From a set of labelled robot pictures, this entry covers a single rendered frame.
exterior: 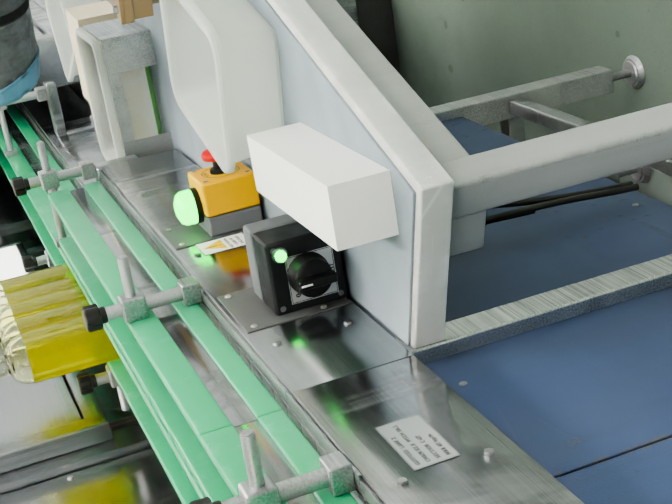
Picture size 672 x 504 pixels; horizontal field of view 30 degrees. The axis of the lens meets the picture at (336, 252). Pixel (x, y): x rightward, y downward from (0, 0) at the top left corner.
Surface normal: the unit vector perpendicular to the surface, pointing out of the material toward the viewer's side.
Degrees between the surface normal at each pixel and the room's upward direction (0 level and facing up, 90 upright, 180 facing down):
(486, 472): 90
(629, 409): 90
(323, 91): 0
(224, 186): 90
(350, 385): 90
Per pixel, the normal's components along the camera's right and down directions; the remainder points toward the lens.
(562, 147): -0.01, -0.77
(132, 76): 0.36, 0.29
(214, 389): -0.15, -0.92
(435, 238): 0.39, 0.59
